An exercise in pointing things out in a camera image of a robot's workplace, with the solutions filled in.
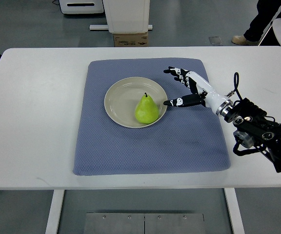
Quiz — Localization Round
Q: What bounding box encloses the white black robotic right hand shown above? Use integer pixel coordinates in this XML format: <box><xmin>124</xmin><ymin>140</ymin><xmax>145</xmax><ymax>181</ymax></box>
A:
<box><xmin>164</xmin><ymin>67</ymin><xmax>233</xmax><ymax>116</ymax></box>

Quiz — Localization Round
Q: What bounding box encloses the green pear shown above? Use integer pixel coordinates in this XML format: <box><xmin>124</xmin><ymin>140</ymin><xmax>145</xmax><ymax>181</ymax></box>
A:
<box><xmin>134</xmin><ymin>93</ymin><xmax>159</xmax><ymax>124</ymax></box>

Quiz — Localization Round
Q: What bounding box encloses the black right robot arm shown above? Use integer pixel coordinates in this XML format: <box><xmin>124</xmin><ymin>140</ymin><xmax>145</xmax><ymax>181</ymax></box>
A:
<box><xmin>220</xmin><ymin>72</ymin><xmax>281</xmax><ymax>173</ymax></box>

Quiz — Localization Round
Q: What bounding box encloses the small grey floor plate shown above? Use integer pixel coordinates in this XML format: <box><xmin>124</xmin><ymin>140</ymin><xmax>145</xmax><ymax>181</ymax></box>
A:
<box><xmin>208</xmin><ymin>36</ymin><xmax>223</xmax><ymax>45</ymax></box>

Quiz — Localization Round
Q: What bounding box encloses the beige round plate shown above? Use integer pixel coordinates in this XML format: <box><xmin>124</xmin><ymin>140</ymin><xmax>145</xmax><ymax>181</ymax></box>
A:
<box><xmin>104</xmin><ymin>77</ymin><xmax>168</xmax><ymax>128</ymax></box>

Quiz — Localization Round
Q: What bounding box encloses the brown cardboard box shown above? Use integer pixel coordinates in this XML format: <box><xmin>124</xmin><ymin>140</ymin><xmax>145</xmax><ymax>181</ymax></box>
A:
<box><xmin>113</xmin><ymin>32</ymin><xmax>149</xmax><ymax>47</ymax></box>

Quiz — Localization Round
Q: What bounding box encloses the person leg with tan shoe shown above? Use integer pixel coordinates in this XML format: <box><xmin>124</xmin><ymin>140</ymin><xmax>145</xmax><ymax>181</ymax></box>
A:
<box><xmin>231</xmin><ymin>0</ymin><xmax>281</xmax><ymax>46</ymax></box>

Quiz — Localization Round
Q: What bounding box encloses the white cabinet on stand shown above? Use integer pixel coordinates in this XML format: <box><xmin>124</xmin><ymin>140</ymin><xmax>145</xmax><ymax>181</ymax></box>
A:
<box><xmin>89</xmin><ymin>0</ymin><xmax>153</xmax><ymax>34</ymax></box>

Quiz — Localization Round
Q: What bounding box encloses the right white table leg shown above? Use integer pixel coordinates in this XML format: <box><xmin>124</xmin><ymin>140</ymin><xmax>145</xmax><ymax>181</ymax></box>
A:
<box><xmin>224</xmin><ymin>188</ymin><xmax>245</xmax><ymax>234</ymax></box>

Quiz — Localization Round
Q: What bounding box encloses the white table leg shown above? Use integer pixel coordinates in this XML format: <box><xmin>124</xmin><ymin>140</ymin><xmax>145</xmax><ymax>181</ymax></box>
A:
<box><xmin>45</xmin><ymin>190</ymin><xmax>65</xmax><ymax>234</ymax></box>
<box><xmin>224</xmin><ymin>188</ymin><xmax>245</xmax><ymax>234</ymax></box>

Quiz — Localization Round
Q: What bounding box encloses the white appliance with black slot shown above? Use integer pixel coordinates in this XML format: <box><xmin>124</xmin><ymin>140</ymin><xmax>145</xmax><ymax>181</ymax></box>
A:
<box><xmin>58</xmin><ymin>0</ymin><xmax>104</xmax><ymax>15</ymax></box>

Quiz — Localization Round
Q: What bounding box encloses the left white table leg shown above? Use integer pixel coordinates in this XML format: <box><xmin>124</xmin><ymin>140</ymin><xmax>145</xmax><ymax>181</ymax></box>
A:
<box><xmin>45</xmin><ymin>190</ymin><xmax>65</xmax><ymax>234</ymax></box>

